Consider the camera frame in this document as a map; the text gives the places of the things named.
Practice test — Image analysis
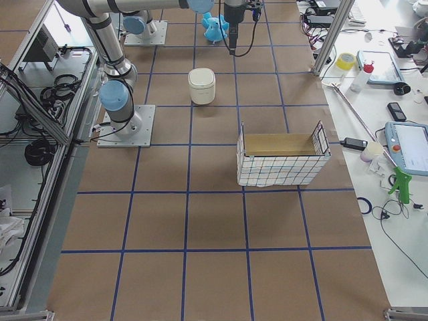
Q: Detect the grey control box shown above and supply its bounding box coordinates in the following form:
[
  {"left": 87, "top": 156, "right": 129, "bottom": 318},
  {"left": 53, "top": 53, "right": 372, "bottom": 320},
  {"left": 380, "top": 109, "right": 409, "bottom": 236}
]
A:
[{"left": 23, "top": 24, "right": 59, "bottom": 71}]

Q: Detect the green handled reacher grabber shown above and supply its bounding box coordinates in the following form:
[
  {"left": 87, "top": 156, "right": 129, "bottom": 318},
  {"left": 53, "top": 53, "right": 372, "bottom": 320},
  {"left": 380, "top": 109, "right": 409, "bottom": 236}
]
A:
[{"left": 326, "top": 83, "right": 412, "bottom": 204}]

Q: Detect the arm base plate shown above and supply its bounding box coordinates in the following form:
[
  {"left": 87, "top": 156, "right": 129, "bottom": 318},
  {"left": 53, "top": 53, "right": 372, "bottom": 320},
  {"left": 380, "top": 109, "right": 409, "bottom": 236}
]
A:
[
  {"left": 124, "top": 19, "right": 168, "bottom": 47},
  {"left": 97, "top": 105, "right": 156, "bottom": 148}
]

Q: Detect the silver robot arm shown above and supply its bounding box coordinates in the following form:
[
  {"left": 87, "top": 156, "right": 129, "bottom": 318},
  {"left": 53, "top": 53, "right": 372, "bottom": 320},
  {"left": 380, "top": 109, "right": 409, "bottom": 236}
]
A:
[
  {"left": 122, "top": 10, "right": 157, "bottom": 38},
  {"left": 58, "top": 1, "right": 215, "bottom": 143}
]

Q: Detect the blue teach pendant far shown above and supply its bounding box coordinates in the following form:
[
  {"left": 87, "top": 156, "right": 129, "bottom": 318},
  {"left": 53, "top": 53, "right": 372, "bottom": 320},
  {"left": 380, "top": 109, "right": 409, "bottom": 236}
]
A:
[{"left": 356, "top": 50, "right": 404, "bottom": 85}]

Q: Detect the white plastic cup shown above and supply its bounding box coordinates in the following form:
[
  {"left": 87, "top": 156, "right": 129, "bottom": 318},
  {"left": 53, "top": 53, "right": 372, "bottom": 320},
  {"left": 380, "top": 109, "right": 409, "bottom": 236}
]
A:
[{"left": 360, "top": 141, "right": 384, "bottom": 163}]

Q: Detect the black power brick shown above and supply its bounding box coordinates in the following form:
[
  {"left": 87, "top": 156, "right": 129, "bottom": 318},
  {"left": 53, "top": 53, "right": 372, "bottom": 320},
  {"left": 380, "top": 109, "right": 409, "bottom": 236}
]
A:
[{"left": 305, "top": 15, "right": 334, "bottom": 29}]

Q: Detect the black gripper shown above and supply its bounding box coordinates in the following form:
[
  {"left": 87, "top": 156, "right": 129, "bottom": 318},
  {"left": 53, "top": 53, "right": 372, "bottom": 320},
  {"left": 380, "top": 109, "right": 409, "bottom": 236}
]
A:
[{"left": 224, "top": 0, "right": 247, "bottom": 56}]

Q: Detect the white bottle red cap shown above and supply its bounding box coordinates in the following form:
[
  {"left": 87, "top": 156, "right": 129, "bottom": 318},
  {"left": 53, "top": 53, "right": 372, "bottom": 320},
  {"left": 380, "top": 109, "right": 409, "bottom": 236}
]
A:
[{"left": 350, "top": 60, "right": 374, "bottom": 93}]

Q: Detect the coiled black cable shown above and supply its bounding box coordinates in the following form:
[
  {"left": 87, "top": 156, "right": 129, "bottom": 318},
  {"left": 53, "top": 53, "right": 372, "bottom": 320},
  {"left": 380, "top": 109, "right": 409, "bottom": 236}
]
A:
[{"left": 24, "top": 137, "right": 54, "bottom": 167}]

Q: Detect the black tape roll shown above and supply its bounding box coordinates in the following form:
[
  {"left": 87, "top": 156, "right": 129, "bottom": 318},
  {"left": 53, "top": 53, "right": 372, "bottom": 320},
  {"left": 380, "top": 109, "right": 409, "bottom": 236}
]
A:
[{"left": 393, "top": 82, "right": 411, "bottom": 96}]

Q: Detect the blue teach pendant near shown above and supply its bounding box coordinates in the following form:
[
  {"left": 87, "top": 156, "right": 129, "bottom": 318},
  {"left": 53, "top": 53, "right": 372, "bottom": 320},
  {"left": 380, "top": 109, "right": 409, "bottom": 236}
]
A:
[{"left": 385, "top": 122, "right": 427, "bottom": 177}]

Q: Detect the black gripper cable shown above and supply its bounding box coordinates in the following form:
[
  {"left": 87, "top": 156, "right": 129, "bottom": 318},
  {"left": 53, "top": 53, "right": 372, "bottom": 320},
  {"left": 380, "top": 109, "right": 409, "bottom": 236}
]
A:
[{"left": 230, "top": 0, "right": 263, "bottom": 58}]

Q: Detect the blue teddy bear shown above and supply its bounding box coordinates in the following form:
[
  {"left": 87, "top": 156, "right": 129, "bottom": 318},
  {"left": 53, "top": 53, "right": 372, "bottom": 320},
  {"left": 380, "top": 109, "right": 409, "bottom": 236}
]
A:
[{"left": 201, "top": 12, "right": 229, "bottom": 43}]

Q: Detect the blue teach pendant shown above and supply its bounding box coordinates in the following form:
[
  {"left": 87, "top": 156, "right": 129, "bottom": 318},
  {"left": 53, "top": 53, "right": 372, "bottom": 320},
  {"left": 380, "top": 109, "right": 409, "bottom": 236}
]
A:
[
  {"left": 385, "top": 122, "right": 427, "bottom": 177},
  {"left": 356, "top": 50, "right": 404, "bottom": 85}
]

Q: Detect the checkered cardboard box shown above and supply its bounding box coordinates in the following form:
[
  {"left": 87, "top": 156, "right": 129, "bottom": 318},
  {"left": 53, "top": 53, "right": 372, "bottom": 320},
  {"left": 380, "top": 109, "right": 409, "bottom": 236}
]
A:
[{"left": 237, "top": 122, "right": 331, "bottom": 187}]

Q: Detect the aluminium frame post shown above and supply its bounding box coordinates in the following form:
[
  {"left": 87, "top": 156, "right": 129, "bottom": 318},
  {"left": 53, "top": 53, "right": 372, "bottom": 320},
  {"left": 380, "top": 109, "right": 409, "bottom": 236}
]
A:
[{"left": 312, "top": 0, "right": 354, "bottom": 76}]

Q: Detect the white trash can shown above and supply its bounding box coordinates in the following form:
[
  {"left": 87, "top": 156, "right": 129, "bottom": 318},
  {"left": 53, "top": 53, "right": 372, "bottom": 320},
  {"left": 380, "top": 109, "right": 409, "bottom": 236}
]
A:
[{"left": 188, "top": 68, "right": 215, "bottom": 105}]

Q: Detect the yellow tape roll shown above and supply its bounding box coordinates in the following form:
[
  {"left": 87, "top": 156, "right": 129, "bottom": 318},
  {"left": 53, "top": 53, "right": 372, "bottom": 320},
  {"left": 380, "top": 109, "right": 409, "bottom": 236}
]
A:
[{"left": 335, "top": 53, "right": 356, "bottom": 71}]

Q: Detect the black power adapter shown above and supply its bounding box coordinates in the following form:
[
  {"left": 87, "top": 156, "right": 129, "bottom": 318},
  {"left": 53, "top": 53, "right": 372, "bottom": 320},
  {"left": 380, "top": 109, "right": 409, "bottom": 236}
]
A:
[{"left": 340, "top": 137, "right": 368, "bottom": 151}]

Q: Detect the black phone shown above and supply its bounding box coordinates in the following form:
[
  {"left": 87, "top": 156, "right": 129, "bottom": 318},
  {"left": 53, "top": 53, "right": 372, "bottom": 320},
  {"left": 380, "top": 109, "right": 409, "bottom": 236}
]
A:
[{"left": 387, "top": 102, "right": 407, "bottom": 122}]

